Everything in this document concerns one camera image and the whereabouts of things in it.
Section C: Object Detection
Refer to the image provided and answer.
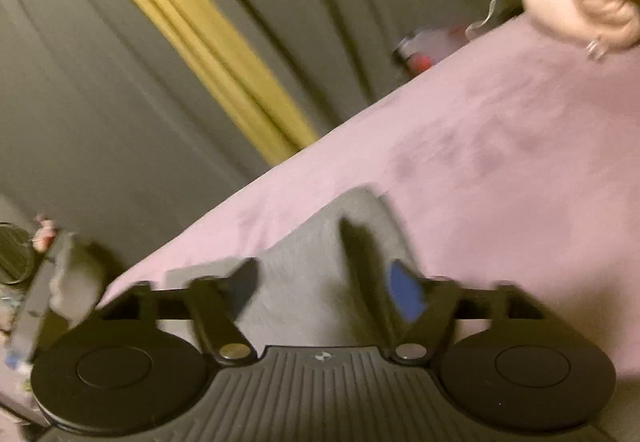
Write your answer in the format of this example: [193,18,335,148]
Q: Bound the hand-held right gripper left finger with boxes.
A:
[100,256,261,368]

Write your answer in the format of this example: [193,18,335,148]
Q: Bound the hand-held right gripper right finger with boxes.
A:
[387,259,550,366]

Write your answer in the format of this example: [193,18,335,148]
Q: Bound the grey sweat pants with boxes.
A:
[164,186,427,349]

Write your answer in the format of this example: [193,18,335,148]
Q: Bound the grey cloth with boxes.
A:
[49,231,110,324]

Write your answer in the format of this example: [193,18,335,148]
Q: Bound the pink bed sheet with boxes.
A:
[0,7,640,442]

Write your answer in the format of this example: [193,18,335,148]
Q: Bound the small pink figurine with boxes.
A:
[31,211,60,254]

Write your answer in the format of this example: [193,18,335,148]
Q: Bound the olive green curtain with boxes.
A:
[0,0,528,235]

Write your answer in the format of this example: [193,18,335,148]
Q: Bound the round dark container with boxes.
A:
[0,221,37,286]

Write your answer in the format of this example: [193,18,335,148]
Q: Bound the red and white object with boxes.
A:
[391,24,469,74]

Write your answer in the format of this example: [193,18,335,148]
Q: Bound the yellow curtain panel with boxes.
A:
[69,0,322,169]

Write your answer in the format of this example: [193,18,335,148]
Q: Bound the white cable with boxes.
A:
[464,0,522,42]

